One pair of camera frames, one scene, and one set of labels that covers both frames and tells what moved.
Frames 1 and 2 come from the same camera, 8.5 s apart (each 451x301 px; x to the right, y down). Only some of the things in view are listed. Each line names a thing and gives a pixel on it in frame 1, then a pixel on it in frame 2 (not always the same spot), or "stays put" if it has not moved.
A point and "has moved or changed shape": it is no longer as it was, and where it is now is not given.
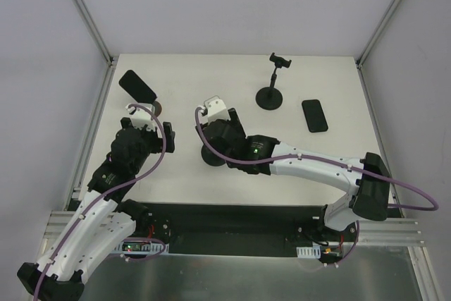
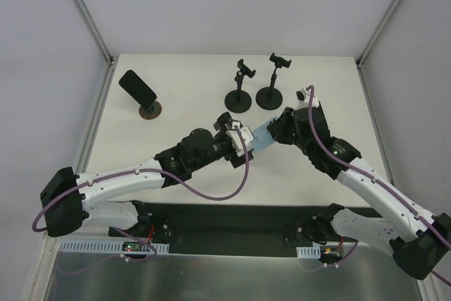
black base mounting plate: [241, 229] stays put
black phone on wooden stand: [137, 88] stays put
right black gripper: [233, 118] to [285, 126]
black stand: [211, 157] has moved or changed shape
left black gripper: [163, 135] to [230, 140]
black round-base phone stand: [270, 98] stays put
